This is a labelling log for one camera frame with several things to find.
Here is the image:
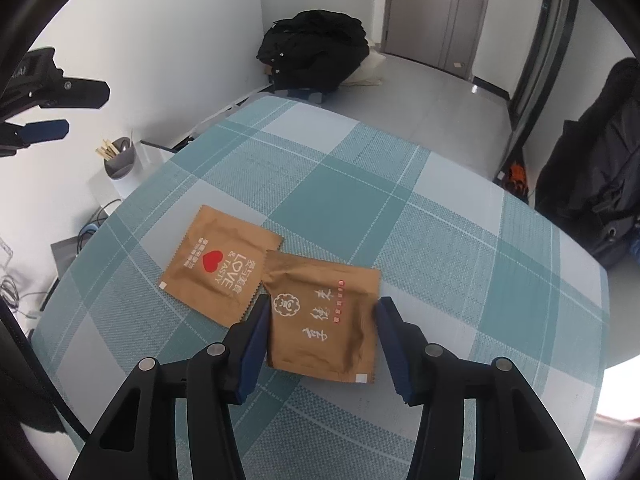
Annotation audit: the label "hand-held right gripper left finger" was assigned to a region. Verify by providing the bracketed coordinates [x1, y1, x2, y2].
[67, 294, 272, 480]

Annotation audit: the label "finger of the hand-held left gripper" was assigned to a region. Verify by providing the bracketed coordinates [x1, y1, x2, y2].
[52, 78, 111, 110]
[0, 118, 70, 159]

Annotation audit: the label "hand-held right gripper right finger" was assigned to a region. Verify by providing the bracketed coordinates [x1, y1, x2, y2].
[375, 296, 586, 480]

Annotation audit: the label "brown packet with flower emblem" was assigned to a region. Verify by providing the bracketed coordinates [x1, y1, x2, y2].
[262, 248, 384, 385]

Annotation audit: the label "brown packet with red heart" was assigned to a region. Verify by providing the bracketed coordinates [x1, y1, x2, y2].
[158, 204, 285, 324]

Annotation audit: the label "white container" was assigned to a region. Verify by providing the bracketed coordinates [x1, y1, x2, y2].
[97, 160, 146, 199]

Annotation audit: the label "grey flat box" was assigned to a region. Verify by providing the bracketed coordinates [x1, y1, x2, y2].
[49, 239, 82, 282]

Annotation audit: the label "teal white checked tablecloth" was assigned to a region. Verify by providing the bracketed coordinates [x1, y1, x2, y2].
[31, 95, 612, 480]

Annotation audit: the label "orange black tool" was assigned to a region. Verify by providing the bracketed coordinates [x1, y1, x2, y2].
[499, 159, 527, 197]

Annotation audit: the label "dark cloth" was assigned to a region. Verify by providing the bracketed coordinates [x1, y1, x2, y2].
[0, 300, 67, 437]

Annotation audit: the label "bright window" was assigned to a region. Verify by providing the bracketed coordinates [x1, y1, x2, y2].
[594, 350, 640, 427]

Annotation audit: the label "black backpack with zippers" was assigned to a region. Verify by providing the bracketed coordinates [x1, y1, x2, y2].
[255, 9, 371, 95]

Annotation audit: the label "black hanging backpack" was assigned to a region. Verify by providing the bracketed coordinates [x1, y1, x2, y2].
[533, 57, 640, 269]

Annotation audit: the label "beige cloth bag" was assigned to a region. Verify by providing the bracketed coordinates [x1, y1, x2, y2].
[345, 52, 386, 86]

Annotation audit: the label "grey door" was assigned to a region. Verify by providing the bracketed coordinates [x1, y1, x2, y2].
[385, 0, 489, 74]

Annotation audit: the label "tangle of black cables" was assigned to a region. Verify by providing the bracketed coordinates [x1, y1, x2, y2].
[74, 197, 124, 252]

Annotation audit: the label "black folded metal frame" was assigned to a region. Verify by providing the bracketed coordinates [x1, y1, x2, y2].
[507, 0, 576, 162]

